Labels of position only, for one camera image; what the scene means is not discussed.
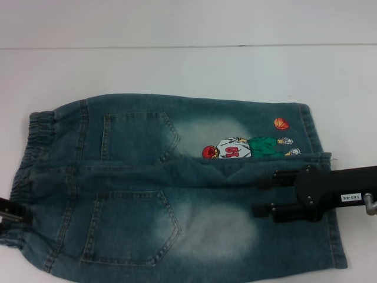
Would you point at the blue denim shorts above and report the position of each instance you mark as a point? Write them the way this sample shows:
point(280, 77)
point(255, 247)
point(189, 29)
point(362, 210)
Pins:
point(132, 177)

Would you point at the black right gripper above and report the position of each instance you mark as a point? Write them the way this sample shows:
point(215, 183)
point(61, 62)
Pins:
point(327, 185)

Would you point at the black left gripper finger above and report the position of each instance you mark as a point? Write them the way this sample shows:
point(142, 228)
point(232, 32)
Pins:
point(25, 221)
point(17, 210)

